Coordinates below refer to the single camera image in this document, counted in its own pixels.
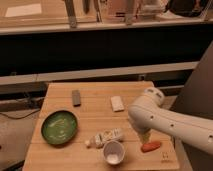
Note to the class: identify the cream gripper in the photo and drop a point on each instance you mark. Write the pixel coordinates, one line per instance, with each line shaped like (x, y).
(144, 137)

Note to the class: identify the white ceramic cup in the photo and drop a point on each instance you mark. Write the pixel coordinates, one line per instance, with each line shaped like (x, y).
(113, 152)

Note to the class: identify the dark robot base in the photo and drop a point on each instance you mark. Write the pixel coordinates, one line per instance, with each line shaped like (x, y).
(196, 99)

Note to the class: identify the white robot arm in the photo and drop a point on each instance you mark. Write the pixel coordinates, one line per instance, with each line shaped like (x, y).
(146, 113)

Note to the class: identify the orange carrot toy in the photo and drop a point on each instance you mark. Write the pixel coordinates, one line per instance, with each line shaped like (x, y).
(150, 146)

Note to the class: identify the white plastic bottle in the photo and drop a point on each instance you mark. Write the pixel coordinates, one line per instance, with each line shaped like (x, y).
(100, 139)

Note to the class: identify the white rectangular block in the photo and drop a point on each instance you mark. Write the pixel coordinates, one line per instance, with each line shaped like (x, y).
(117, 104)

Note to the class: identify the grey rectangular block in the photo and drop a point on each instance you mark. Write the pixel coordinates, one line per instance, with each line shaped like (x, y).
(76, 98)

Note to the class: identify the green bowl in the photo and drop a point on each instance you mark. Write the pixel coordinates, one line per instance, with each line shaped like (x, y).
(59, 127)

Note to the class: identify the white paper sheet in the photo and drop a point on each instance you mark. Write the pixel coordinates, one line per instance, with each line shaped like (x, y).
(24, 10)

